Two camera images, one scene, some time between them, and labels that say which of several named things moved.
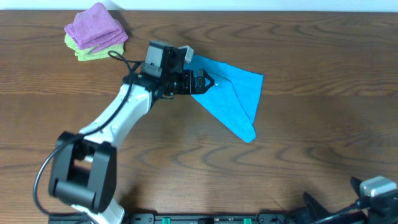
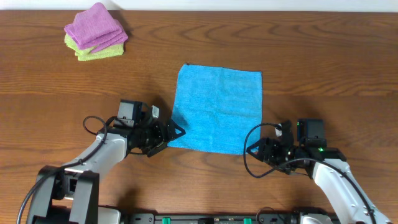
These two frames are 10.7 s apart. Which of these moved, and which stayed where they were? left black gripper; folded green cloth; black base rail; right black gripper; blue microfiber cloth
Moved: blue microfiber cloth; left black gripper; right black gripper
Stayed: folded green cloth; black base rail
